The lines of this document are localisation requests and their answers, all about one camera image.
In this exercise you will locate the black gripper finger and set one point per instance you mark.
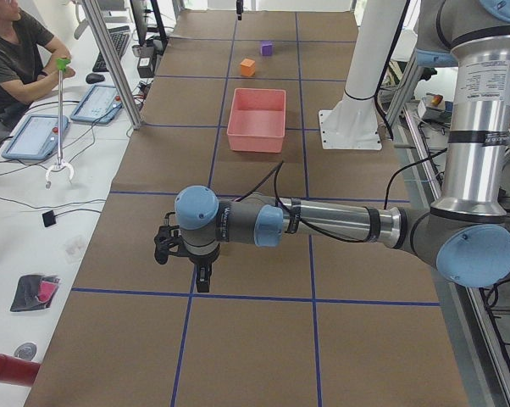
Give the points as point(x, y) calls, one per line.
point(203, 278)

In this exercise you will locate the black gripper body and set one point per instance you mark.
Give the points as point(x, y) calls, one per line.
point(202, 260)

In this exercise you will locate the orange foam block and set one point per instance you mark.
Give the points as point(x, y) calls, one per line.
point(247, 67)

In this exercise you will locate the purple foam block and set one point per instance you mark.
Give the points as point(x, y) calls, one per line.
point(266, 48)

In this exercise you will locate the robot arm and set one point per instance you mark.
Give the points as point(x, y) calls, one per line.
point(461, 234)

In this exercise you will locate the pink plastic bin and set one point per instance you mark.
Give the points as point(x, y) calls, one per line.
point(257, 120)

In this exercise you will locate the small black square pad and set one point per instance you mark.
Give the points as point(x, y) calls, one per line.
point(49, 218)

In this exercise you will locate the grey pink cloth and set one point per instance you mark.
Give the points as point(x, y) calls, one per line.
point(34, 292)

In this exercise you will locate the far teach pendant tablet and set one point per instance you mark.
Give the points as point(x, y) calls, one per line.
point(99, 105)

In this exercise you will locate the teach pendant tablet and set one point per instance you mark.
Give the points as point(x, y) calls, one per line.
point(36, 139)
point(99, 105)

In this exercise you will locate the round metal lid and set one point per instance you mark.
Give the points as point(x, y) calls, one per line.
point(26, 351)

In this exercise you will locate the black power adapter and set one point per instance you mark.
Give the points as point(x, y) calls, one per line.
point(146, 62)

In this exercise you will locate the near teach pendant tablet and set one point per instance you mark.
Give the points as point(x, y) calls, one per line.
point(36, 139)

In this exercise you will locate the black computer mouse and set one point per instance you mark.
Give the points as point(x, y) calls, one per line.
point(94, 78)

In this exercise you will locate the red cylinder bottle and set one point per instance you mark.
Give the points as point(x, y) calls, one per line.
point(16, 371)

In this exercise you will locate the reacher grabber tool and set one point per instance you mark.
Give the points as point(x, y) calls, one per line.
point(62, 65)

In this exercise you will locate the seated person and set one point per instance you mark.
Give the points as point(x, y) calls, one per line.
point(28, 62)

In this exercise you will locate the emergency stop box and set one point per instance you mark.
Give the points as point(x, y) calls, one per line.
point(433, 107)

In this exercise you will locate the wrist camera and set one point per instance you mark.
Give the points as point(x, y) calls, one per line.
point(168, 241)

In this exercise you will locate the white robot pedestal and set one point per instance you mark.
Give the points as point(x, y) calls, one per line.
point(352, 124)

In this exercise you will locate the aluminium frame post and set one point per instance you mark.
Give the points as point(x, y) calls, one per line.
point(105, 45)

